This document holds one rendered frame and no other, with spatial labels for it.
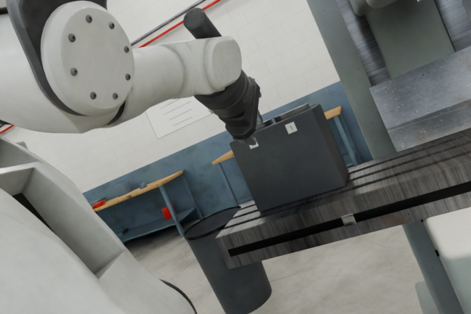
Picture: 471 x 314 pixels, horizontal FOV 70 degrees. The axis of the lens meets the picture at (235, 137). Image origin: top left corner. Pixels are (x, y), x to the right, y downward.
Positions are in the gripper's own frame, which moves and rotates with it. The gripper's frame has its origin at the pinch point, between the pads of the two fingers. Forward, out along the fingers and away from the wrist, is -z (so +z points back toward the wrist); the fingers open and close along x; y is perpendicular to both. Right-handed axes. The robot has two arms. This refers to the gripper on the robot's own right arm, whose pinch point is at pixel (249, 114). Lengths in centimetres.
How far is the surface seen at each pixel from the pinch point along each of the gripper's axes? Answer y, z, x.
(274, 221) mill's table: -4.2, -10.8, -20.6
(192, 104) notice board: 252, -390, 154
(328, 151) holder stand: -14.5, -12.4, -4.4
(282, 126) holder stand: -4.3, -9.8, 0.5
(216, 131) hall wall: 213, -411, 115
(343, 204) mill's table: -18.3, -9.4, -15.7
